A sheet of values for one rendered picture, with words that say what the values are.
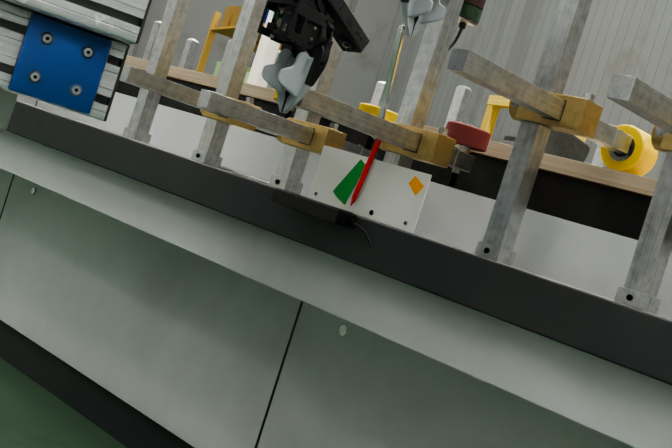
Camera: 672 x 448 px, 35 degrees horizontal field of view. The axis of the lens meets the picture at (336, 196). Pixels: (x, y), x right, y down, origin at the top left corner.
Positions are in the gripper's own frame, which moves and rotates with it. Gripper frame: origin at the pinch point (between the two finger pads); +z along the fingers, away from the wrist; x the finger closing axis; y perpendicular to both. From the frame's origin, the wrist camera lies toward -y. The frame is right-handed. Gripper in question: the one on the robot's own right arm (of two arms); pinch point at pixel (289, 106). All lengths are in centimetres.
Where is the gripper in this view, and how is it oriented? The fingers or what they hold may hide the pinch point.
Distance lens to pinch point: 156.0
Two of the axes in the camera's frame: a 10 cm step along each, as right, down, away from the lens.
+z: -3.0, 9.5, 0.1
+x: 6.8, 2.2, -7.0
